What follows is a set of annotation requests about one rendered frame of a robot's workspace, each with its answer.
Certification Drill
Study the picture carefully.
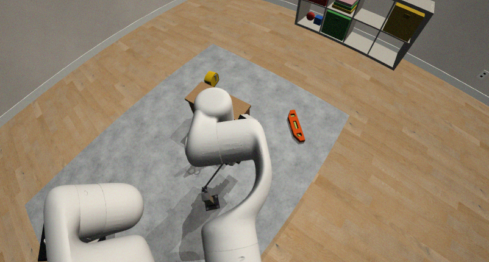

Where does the orange spirit level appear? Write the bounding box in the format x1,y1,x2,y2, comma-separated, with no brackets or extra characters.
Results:
288,110,305,143

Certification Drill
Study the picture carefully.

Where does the brown wooden cabinet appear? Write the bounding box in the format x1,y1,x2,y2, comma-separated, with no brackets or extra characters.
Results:
184,81,251,120

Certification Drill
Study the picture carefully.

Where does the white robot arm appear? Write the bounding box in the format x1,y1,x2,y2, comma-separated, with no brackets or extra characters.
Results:
43,88,272,262

